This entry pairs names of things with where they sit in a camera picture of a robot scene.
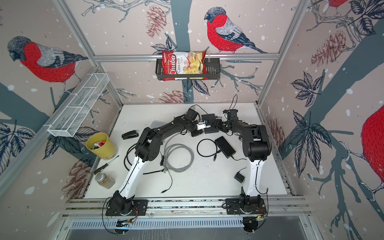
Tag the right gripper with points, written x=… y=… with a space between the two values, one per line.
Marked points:
x=217 y=124

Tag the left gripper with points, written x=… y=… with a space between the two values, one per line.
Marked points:
x=198 y=133

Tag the ribbed black network switch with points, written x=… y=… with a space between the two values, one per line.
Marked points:
x=225 y=147

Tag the white small network switch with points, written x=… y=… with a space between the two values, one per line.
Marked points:
x=157 y=124

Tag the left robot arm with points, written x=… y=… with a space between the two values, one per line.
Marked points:
x=147 y=149

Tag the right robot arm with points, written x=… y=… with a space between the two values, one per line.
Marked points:
x=256 y=149

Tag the black stapler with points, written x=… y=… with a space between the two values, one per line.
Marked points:
x=130 y=135

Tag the right black power adapter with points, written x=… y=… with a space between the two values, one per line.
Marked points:
x=239 y=176

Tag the red chips bag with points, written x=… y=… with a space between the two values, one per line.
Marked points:
x=183 y=63

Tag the yellow cup with markers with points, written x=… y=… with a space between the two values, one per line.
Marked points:
x=102 y=146

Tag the glass jar with lid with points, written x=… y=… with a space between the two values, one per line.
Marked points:
x=104 y=180

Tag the black wire wall basket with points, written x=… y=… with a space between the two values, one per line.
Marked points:
x=212 y=65

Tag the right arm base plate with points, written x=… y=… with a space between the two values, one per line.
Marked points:
x=252 y=206

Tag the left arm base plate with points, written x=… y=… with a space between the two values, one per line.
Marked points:
x=131 y=207

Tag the black handled screwdriver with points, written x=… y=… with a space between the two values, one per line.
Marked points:
x=100 y=169

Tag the white mesh wall shelf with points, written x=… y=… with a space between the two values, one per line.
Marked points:
x=81 y=102

